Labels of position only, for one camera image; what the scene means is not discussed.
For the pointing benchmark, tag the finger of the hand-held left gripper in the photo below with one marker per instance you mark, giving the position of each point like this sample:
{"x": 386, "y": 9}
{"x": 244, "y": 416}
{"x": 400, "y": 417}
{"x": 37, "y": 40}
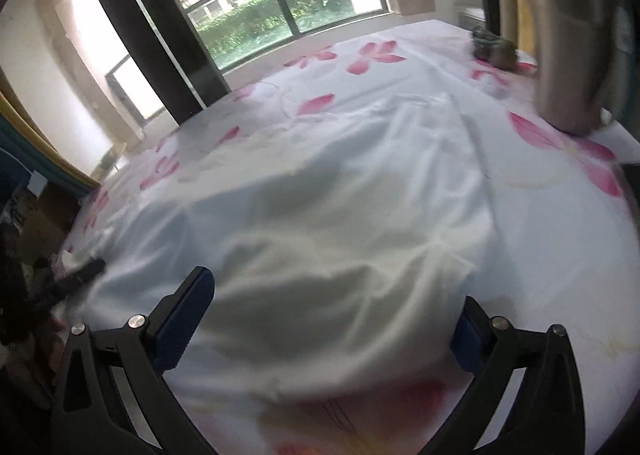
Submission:
{"x": 80, "y": 274}

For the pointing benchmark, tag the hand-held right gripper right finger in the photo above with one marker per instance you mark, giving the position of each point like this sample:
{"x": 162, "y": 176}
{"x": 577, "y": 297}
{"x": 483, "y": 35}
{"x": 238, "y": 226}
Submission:
{"x": 467, "y": 345}

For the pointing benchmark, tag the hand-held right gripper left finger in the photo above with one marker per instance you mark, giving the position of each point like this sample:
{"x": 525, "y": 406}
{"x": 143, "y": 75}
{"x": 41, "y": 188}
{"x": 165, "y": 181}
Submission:
{"x": 182, "y": 320}

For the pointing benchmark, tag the white hooded jacket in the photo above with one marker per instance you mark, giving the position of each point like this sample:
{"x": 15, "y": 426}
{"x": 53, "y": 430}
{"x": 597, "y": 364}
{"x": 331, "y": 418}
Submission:
{"x": 300, "y": 235}

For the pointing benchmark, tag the large cardboard box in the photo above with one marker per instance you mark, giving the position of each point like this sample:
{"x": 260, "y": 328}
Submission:
{"x": 50, "y": 215}

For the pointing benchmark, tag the blue curtain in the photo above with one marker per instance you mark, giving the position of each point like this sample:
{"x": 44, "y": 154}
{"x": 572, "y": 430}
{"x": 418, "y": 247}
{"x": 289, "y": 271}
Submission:
{"x": 20, "y": 155}

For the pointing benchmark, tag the pink floral bed sheet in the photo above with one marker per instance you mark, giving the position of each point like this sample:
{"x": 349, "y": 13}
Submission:
{"x": 400, "y": 65}

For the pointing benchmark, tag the small dark object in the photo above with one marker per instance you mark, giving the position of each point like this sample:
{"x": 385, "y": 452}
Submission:
{"x": 492, "y": 47}

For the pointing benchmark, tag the steel thermos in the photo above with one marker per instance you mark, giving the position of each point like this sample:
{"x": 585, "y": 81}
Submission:
{"x": 570, "y": 35}

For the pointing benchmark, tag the dark balcony railing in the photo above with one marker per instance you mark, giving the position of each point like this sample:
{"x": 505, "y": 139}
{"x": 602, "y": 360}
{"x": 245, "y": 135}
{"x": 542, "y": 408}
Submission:
{"x": 284, "y": 5}

